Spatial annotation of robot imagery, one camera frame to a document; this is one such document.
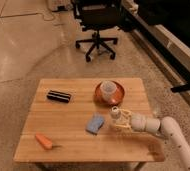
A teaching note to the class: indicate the orange plate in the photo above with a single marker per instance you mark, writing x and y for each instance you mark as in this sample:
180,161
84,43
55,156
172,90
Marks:
116,99

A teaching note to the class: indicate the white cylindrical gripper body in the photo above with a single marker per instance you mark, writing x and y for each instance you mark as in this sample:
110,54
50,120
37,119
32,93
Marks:
141,123

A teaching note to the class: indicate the black office chair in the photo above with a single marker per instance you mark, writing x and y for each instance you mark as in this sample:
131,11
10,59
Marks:
97,15

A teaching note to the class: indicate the clear plastic cup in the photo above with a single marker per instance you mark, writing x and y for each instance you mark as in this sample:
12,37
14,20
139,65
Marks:
107,88

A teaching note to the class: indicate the small clear bottle white cap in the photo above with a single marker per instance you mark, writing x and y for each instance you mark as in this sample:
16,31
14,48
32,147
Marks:
118,117

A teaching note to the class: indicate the long bench with dark top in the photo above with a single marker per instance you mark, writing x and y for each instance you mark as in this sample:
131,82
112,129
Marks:
168,52

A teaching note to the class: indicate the orange toy carrot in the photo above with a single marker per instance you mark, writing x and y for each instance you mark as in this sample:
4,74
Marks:
45,142

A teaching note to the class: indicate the black rectangular eraser block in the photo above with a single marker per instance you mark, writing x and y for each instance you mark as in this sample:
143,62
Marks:
58,96

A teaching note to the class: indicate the wooden table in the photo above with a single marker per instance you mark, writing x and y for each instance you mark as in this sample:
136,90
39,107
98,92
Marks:
64,125

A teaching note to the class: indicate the blue sponge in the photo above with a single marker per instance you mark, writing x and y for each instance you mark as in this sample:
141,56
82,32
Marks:
95,123

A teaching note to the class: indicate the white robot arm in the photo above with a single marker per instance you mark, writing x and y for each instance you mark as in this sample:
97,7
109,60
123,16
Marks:
166,127

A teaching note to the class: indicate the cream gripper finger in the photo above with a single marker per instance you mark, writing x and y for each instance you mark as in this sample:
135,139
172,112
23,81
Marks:
126,112
122,127

